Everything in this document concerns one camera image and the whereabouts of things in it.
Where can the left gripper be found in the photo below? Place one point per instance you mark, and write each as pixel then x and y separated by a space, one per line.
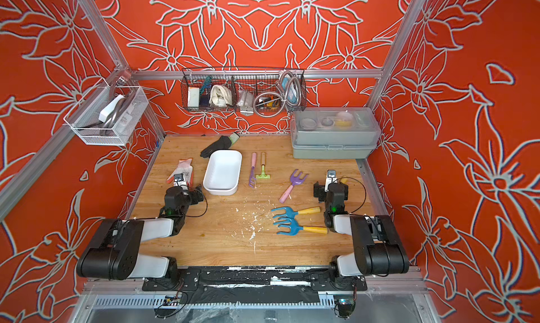
pixel 193 198

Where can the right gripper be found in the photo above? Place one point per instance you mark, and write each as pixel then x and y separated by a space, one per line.
pixel 319 189

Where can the wide purple fork pink handle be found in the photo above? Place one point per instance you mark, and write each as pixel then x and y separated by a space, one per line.
pixel 297 178

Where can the white plastic storage box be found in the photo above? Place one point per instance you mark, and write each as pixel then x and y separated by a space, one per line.
pixel 223 173

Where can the blue rake yellow handle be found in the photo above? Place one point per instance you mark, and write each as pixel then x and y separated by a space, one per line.
pixel 291 227
pixel 287 212

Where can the narrow purple rake pink handle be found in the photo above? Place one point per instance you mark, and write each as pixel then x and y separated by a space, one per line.
pixel 252 178

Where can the green rake wooden handle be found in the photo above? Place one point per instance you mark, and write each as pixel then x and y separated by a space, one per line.
pixel 263 174

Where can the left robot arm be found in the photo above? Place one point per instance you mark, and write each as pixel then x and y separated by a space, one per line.
pixel 114 251

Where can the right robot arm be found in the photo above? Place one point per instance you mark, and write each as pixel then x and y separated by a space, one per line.
pixel 377 248

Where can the white box in basket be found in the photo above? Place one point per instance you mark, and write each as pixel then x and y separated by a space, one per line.
pixel 194 95

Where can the red white work glove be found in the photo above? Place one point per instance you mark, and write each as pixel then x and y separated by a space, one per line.
pixel 185 169

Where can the grey lidded plastic toolbox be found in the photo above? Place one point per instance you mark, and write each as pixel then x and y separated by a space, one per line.
pixel 334 133

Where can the white cloth in basket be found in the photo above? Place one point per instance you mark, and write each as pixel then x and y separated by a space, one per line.
pixel 221 96

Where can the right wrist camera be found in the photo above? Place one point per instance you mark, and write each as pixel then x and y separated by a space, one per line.
pixel 331 177

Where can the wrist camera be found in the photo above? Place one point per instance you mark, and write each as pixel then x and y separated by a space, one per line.
pixel 331 177
pixel 180 180

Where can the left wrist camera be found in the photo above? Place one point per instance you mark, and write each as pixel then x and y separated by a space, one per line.
pixel 180 180

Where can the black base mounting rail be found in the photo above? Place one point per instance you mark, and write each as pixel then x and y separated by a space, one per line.
pixel 315 278

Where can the white wire wall basket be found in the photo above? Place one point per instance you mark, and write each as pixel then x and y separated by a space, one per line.
pixel 109 116

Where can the black wire wall basket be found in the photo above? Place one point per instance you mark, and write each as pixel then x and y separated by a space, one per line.
pixel 264 92

